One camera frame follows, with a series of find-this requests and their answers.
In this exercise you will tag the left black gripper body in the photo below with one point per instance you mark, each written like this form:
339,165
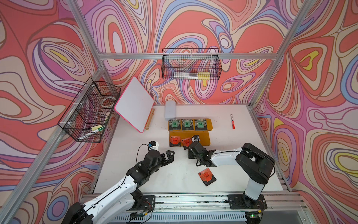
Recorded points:
164,162

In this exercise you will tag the red marker pen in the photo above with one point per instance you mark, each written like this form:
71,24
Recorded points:
232,122

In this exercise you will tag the yellow wooden two-tier shelf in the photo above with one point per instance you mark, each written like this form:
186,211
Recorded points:
204,135

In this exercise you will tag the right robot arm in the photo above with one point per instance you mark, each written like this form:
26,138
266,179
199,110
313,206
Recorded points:
258,165

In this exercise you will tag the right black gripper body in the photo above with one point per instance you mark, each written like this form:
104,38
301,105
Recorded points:
191,155

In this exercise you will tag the green yellow markers in basket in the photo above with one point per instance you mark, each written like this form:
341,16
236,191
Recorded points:
95,129

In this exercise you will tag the black wire basket left wall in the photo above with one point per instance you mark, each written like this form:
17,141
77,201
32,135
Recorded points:
85,111

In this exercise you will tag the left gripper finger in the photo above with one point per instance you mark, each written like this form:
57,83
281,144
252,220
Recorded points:
170,153
169,160

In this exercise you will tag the wooden easel stand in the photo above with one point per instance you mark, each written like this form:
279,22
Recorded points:
150,119

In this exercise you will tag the white plastic box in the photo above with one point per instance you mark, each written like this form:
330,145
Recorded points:
170,110

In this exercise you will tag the tape roll in basket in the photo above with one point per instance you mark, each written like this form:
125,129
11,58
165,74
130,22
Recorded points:
107,102

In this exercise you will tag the black wire basket wall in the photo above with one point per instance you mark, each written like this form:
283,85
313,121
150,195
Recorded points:
85,111
184,63

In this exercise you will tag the white board with pink edge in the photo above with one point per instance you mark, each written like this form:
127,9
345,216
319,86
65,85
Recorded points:
135,105

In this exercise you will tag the red tea bag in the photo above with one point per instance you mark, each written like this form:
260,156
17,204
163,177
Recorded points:
186,142
174,141
207,177

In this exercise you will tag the black wire basket back wall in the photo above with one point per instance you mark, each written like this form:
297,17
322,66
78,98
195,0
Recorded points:
184,63

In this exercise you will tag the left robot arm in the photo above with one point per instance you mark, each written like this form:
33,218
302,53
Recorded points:
122,196

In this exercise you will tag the yellow sticky notes in basket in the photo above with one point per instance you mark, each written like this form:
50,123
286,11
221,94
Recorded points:
203,75

